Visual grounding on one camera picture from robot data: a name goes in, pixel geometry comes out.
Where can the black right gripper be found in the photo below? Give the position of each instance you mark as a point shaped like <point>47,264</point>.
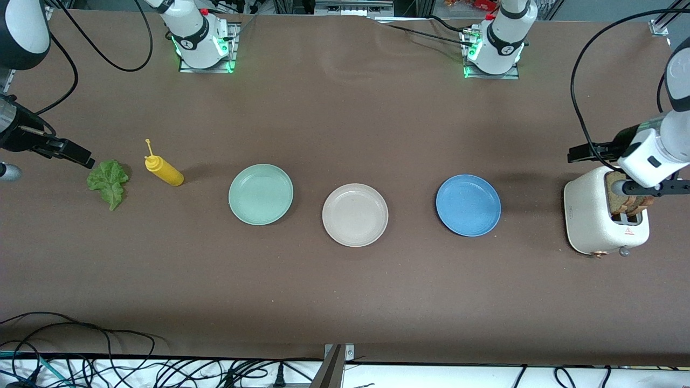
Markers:
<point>22,137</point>

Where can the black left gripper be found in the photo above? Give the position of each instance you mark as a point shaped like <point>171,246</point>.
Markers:
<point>608,149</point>

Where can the green lettuce leaf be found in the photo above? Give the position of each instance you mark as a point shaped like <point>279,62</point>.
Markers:
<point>109,180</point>

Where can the yellow squeeze bottle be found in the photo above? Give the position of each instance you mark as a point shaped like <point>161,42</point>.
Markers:
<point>167,173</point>

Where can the blue plate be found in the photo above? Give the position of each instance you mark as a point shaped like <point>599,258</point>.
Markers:
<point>468,205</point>

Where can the mint green plate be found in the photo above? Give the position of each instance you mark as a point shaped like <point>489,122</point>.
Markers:
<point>261,194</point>

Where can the beige plate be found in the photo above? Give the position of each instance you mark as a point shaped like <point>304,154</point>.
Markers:
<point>355,215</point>

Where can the white toaster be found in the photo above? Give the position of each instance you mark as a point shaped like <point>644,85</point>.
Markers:
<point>587,215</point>

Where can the red orange package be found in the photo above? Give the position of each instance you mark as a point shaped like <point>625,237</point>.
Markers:
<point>474,4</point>

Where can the grey metal device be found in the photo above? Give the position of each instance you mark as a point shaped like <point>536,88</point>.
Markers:
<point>350,8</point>

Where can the black power plug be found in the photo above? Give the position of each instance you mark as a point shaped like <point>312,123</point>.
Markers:
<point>279,379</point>

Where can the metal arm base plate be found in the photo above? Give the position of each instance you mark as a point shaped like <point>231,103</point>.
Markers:
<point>235,54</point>
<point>485,76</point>

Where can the aluminium corner bracket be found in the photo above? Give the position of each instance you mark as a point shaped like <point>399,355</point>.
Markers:
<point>660,27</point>

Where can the aluminium profile post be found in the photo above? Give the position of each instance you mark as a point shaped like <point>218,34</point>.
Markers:
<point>334,372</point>

